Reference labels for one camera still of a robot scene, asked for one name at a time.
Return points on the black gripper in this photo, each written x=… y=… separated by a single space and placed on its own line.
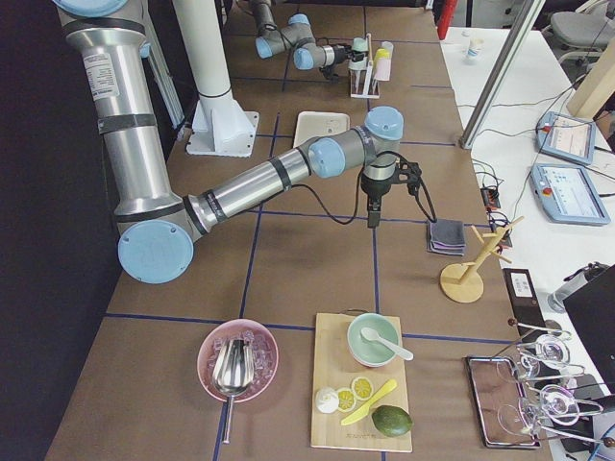
x=342 y=54

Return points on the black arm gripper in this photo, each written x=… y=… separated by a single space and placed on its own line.
x=374 y=189

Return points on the green cup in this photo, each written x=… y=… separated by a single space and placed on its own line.
x=360 y=48

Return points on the cream rabbit tray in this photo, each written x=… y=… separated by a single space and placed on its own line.
x=319 y=123

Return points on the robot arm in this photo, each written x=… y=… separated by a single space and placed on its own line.
x=288 y=29
x=167 y=203

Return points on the yellow cup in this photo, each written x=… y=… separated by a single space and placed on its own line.
x=382 y=54

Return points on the pink cup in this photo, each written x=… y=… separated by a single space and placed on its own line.
x=382 y=70

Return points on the grey cup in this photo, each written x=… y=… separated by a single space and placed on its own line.
x=387 y=45

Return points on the paper cup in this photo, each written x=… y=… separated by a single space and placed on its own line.
x=474 y=49

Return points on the black metal tray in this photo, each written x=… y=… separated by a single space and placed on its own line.
x=497 y=392

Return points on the grey folded cloth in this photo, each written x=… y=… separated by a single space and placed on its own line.
x=446 y=237

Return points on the wooden mug tree stand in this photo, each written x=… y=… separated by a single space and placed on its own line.
x=461 y=282

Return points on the white spoon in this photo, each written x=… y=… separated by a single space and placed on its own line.
x=370 y=334

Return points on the wooden cutting board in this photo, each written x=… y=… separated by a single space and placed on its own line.
x=342 y=384

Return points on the lemon slice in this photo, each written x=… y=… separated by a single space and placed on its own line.
x=347 y=399
x=362 y=387

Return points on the black box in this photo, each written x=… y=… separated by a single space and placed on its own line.
x=522 y=295

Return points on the teach pendant near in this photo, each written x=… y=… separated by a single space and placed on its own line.
x=567 y=195

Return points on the teach pendant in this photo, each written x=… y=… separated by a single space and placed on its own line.
x=566 y=137
x=567 y=195

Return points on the yellow plastic knife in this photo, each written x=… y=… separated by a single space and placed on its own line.
x=367 y=403

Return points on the teach pendant far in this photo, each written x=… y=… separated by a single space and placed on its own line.
x=566 y=137

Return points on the metal scoop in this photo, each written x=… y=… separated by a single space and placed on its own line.
x=232 y=375

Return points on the avocado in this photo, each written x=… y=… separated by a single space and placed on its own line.
x=391 y=421

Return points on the wine glass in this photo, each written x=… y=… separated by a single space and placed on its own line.
x=546 y=358
x=553 y=405

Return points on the grey office chair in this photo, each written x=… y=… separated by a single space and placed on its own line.
x=581 y=35

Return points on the white wire cup rack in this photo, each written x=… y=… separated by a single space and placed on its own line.
x=361 y=75

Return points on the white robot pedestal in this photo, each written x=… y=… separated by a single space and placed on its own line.
x=220 y=126

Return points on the aluminium frame post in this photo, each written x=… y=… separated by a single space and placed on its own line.
x=517 y=34

